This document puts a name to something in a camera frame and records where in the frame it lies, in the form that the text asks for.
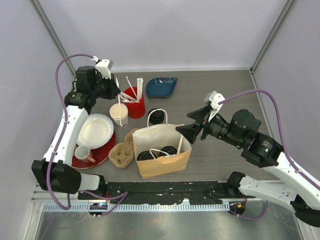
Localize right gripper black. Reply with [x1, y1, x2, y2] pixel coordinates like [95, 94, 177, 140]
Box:
[176, 104, 244, 148]

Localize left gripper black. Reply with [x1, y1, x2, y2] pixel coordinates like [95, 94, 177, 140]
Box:
[91, 73, 121, 100]

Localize stack of black lids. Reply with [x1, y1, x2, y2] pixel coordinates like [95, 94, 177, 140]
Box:
[148, 108, 165, 125]

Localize brown paper bag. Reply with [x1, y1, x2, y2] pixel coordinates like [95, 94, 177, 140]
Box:
[132, 108, 192, 179]

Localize stack of white paper cups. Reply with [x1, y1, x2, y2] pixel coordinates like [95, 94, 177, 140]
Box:
[109, 103, 129, 128]

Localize brown pulp cup carrier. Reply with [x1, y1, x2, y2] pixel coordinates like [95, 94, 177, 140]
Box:
[108, 128, 138, 169]

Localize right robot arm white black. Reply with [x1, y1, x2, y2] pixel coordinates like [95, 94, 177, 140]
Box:
[175, 105, 320, 228]

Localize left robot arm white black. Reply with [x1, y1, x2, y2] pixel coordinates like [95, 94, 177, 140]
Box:
[31, 63, 120, 200]

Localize white wrapped straw horizontal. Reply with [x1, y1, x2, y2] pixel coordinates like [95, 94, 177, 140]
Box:
[120, 92, 140, 103]

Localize blue ceramic leaf dish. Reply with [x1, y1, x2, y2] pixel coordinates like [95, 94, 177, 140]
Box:
[146, 77, 178, 98]

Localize white paper plates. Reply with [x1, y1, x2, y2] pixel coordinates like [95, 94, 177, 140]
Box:
[76, 113, 114, 150]

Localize red straw holder cup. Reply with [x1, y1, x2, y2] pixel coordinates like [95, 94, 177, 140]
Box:
[124, 87, 146, 119]

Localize pink mug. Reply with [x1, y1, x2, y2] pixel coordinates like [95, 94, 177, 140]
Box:
[74, 145, 96, 163]

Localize red round tray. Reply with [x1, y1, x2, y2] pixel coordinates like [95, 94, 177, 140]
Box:
[71, 131, 117, 170]

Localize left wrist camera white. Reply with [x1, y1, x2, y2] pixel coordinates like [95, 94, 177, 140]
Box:
[91, 56, 113, 79]

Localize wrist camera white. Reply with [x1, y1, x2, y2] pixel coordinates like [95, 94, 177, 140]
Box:
[204, 91, 225, 122]
[91, 56, 113, 79]

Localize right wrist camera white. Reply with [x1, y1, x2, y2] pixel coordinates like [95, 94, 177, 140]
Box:
[204, 91, 225, 122]

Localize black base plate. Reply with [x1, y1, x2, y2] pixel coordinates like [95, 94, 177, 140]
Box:
[93, 181, 245, 205]

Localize white slotted cable duct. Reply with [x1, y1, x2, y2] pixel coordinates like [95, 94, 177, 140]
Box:
[42, 202, 231, 213]

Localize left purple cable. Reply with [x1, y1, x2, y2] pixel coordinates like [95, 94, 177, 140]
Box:
[47, 53, 128, 218]

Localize purple cable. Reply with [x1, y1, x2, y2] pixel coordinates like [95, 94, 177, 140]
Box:
[217, 89, 320, 220]
[47, 53, 128, 218]

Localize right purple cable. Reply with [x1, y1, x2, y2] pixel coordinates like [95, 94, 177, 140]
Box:
[217, 89, 320, 220]

